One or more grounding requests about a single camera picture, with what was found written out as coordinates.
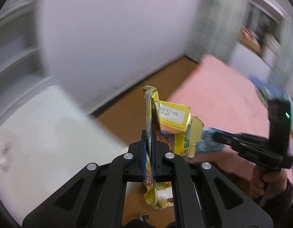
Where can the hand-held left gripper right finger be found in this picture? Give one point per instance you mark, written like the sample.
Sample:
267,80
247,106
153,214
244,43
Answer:
154,161

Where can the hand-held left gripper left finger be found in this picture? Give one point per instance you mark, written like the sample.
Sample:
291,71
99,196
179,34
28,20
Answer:
143,156

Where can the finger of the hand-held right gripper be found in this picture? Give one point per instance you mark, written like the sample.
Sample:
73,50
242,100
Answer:
232,139

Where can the yellow snack bag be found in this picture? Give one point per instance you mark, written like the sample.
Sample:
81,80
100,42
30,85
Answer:
172,118

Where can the person's right hand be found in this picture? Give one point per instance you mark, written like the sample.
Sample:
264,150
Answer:
258,182

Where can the blue plastic object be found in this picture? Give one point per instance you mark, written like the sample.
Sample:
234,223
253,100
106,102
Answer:
267,89

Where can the pink floor mat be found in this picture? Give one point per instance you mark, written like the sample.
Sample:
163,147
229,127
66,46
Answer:
220,87

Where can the blurred cabinet with items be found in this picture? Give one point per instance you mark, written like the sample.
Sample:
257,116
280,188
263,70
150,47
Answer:
262,28

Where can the plaid curtain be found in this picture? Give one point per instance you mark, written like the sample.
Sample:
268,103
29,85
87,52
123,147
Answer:
215,16

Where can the grey desk hutch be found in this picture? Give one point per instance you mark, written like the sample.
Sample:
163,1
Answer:
13,52

